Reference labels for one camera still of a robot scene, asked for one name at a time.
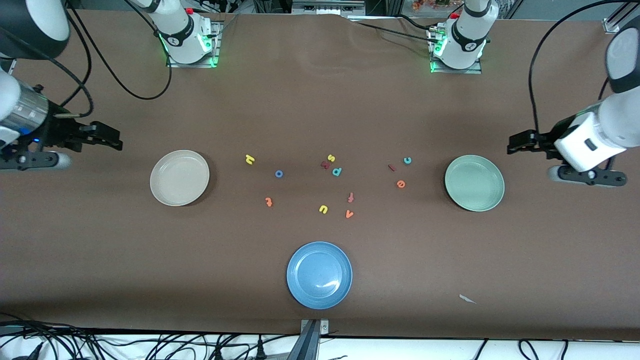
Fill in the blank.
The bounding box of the beige brown plate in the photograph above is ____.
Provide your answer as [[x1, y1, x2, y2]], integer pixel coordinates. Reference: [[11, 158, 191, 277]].
[[149, 149, 211, 207]]

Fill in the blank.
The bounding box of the brown paper table cover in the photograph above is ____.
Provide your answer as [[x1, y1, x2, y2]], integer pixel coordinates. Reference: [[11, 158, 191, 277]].
[[0, 9, 640, 342]]

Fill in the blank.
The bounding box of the orange floral object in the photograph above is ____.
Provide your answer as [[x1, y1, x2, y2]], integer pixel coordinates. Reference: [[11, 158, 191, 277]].
[[412, 0, 451, 12]]

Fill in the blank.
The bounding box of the aluminium frame profile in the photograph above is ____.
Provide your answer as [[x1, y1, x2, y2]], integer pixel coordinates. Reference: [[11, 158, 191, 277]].
[[602, 0, 640, 35]]

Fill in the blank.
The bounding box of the grey metal equipment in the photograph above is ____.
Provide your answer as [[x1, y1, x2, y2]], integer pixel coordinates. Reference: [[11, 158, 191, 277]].
[[291, 0, 366, 15]]

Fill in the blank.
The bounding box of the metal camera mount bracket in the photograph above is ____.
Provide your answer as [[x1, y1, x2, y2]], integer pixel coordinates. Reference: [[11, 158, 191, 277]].
[[299, 319, 331, 360]]

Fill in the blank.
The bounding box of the black table cable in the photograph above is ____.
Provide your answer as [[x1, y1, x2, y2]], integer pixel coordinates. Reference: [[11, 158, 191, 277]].
[[390, 14, 451, 32], [356, 21, 438, 43]]

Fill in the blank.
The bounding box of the blue plate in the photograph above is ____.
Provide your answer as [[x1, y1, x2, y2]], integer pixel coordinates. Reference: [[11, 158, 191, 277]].
[[286, 241, 354, 310]]

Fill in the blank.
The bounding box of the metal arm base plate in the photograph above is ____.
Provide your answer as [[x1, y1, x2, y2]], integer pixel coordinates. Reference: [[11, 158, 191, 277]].
[[430, 59, 483, 75], [166, 20, 223, 69]]

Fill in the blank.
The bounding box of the green plate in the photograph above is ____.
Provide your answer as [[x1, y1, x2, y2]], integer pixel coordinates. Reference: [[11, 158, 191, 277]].
[[444, 154, 506, 213]]

